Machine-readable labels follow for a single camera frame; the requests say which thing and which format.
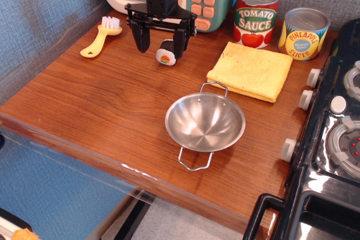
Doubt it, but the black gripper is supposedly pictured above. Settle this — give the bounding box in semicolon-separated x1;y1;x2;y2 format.
125;0;197;60

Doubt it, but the toy sushi roll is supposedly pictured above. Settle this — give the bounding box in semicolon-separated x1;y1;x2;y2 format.
156;39;177;66

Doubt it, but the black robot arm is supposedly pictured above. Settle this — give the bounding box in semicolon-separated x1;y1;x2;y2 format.
125;0;197;65

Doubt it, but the yellow dish brush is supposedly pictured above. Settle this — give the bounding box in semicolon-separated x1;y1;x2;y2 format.
80;16;122;58

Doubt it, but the small steel wok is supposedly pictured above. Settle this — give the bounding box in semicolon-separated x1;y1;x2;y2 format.
165;81;246;172

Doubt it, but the tomato sauce can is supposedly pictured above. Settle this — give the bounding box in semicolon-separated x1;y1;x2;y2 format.
233;0;280;49

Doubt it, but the yellow folded cloth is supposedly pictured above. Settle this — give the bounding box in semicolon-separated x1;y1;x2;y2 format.
206;42;293;103

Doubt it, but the pineapple slices can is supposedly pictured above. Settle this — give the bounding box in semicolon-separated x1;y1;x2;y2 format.
278;7;330;61

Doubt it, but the black toy stove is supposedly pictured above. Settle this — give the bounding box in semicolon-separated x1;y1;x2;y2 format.
244;19;359;239

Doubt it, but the orange fuzzy object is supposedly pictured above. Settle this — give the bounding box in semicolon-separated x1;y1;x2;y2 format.
11;228;40;240

